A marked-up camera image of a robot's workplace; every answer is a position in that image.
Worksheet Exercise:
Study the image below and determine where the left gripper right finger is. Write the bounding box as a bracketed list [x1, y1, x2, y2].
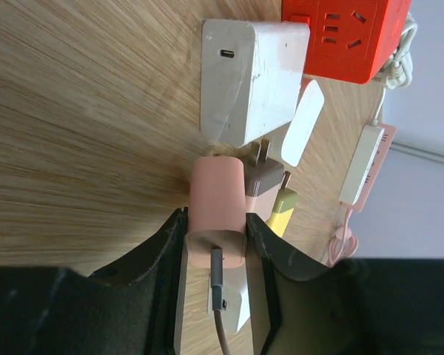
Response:
[246, 214, 444, 354]

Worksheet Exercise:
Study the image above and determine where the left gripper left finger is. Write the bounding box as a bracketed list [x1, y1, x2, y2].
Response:
[0, 209, 187, 354]

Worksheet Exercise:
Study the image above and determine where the white 80W charger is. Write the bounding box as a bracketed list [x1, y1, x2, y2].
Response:
[222, 266, 250, 334]

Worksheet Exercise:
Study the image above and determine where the small pink plug adapter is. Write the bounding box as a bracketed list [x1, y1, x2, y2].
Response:
[185, 155, 246, 268]

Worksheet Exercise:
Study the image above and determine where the yellow small plug adapter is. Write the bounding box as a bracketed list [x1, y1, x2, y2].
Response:
[266, 171, 299, 237]

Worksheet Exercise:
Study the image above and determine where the pink power strip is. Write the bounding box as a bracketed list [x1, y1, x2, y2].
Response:
[350, 124, 396, 212]

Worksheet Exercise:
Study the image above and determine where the pink beige charger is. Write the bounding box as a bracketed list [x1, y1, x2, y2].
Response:
[242, 138, 284, 221]

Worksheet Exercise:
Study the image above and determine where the white square charger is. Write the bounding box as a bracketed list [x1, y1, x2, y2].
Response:
[280, 78, 325, 167]

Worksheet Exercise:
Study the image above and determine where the red cube plug adapter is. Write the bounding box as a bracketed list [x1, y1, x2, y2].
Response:
[281, 0, 411, 84]

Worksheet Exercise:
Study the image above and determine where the white power strip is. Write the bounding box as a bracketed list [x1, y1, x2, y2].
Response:
[339, 124, 384, 206]

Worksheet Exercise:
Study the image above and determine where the pink power strip cable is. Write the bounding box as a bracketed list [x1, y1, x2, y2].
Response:
[325, 206, 359, 268]

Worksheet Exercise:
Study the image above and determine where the white power strip cable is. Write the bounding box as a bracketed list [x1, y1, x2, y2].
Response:
[371, 10, 419, 126]

